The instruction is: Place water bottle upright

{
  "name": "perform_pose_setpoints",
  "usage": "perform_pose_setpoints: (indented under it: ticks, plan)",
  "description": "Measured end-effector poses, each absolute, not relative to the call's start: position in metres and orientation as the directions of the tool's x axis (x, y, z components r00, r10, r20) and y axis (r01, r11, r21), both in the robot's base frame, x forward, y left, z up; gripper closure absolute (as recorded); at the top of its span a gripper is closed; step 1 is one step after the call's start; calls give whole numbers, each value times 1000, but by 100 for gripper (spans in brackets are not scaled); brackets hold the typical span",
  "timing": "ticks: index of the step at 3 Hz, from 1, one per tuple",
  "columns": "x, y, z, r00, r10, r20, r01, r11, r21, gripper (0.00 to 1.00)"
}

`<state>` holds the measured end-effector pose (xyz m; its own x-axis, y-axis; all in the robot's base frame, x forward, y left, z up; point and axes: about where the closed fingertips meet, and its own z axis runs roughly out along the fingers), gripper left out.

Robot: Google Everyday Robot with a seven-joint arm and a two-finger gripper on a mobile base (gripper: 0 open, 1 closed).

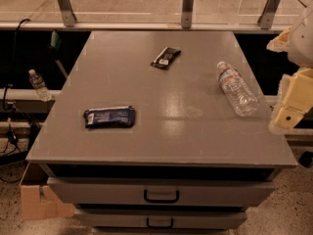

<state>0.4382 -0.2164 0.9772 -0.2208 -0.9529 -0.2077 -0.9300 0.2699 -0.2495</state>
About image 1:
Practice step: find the grey drawer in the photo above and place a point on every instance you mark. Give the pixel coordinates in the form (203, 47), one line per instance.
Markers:
(184, 193)
(161, 220)

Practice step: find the middle metal bracket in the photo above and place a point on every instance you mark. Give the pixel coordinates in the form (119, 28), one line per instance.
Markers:
(187, 13)

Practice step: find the green handled tool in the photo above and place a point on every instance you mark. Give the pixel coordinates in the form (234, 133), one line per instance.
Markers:
(54, 47)

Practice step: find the black snack packet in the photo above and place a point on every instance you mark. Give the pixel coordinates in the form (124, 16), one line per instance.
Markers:
(165, 58)

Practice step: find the blue snack packet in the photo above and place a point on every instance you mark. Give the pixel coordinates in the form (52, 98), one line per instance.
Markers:
(110, 117)

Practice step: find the lower grey drawer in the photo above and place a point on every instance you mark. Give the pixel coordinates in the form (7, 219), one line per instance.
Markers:
(161, 220)

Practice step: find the small water bottle on ledge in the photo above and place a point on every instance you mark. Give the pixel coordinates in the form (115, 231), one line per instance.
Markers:
(39, 85)

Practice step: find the cardboard box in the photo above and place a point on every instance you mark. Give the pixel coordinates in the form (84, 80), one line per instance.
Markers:
(37, 198)

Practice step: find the grey drawer cabinet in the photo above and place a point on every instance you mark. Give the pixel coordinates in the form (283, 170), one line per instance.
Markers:
(184, 126)

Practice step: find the metal bracket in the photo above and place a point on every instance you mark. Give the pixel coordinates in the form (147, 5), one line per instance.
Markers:
(68, 15)
(187, 13)
(267, 17)

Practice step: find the left metal bracket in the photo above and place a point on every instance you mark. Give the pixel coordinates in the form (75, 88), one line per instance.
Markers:
(68, 15)

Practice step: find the clear plastic water bottle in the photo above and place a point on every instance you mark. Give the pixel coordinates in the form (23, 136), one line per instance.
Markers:
(239, 94)

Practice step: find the upper grey drawer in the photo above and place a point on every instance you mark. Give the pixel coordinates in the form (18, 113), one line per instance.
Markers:
(184, 193)

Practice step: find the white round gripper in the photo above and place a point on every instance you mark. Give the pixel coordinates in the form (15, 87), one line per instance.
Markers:
(302, 46)

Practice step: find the right metal bracket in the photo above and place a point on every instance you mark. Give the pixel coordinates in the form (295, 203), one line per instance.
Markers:
(267, 17)

